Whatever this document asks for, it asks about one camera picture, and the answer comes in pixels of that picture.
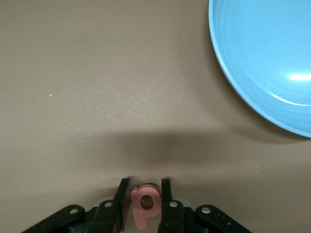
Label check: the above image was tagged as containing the pink foam letter d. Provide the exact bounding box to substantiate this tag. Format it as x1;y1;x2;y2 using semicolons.
130;183;162;231

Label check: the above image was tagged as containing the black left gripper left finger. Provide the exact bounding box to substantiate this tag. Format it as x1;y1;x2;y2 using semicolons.
23;178;132;233

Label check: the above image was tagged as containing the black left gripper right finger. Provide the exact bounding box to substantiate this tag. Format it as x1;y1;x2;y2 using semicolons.
157;179;252;233

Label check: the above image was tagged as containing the brown table cover sheet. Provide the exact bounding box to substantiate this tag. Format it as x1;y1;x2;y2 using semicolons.
0;0;311;233

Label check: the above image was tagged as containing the blue round plate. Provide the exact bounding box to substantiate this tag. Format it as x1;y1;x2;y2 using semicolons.
208;0;311;138

